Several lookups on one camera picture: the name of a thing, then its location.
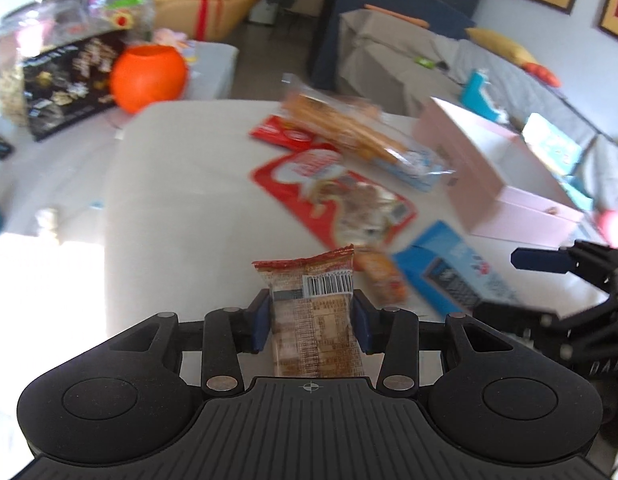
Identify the yellow armchair with red ribbon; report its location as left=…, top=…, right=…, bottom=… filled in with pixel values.
left=144, top=0, right=274, bottom=41

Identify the orange pumpkin bucket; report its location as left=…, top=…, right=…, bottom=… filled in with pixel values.
left=110, top=44, right=188, bottom=114

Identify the orange cushion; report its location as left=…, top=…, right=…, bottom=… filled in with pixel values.
left=523, top=62, right=560, bottom=87

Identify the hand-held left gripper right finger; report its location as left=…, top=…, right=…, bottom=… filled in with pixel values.
left=351, top=290, right=514, bottom=394

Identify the white floor appliance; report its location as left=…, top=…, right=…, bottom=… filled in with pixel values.
left=249, top=0, right=280, bottom=26

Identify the yellow cushion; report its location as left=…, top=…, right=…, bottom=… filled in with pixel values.
left=465, top=27, right=540, bottom=68

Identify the light blue cartoon card box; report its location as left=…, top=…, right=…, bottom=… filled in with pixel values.
left=521, top=112, right=582, bottom=176

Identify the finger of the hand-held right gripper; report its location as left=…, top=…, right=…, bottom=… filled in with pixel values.
left=473, top=299, right=570, bottom=345
left=510, top=240, right=618, bottom=301

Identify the teal toy stand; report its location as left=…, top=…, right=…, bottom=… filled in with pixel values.
left=460, top=69, right=510, bottom=123

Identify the small orange snack packet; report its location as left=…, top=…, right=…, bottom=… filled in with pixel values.
left=354, top=246, right=407, bottom=306

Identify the blue snack packet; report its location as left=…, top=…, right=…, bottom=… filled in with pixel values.
left=391, top=220, right=522, bottom=323

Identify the grey covered sofa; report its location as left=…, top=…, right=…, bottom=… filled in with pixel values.
left=339, top=9, right=618, bottom=221

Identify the pink plush toy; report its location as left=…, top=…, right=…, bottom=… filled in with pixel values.
left=154, top=27, right=190, bottom=46

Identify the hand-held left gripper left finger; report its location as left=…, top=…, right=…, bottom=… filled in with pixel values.
left=108, top=288, right=272, bottom=394

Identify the clear plastic bag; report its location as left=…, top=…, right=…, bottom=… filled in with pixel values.
left=0, top=2, right=90, bottom=128

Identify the small red snack packet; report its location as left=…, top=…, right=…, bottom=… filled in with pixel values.
left=249, top=114, right=322, bottom=153

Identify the clear container of toys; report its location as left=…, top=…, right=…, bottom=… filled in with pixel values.
left=86, top=0, right=154, bottom=43

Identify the dark blue cabinet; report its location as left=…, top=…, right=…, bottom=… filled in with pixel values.
left=309, top=0, right=487, bottom=92

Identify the large red snack packet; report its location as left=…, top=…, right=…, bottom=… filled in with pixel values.
left=250, top=147, right=417, bottom=248

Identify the black printed box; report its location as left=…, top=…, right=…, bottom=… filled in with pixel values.
left=21, top=35, right=130, bottom=142

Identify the brown cake snack packet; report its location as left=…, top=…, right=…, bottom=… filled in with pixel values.
left=252, top=244, right=366, bottom=378

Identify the pink cardboard box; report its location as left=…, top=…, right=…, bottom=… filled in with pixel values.
left=413, top=96, right=587, bottom=248

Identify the orange stick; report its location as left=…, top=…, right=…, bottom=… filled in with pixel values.
left=364, top=4, right=430, bottom=28

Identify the pink rubber toy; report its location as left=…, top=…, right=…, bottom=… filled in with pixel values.
left=599, top=210, right=618, bottom=248

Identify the long bread packet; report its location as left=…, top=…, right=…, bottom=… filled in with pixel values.
left=280, top=74, right=457, bottom=193

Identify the white side table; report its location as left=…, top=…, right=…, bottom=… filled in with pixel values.
left=179, top=40, right=240, bottom=103

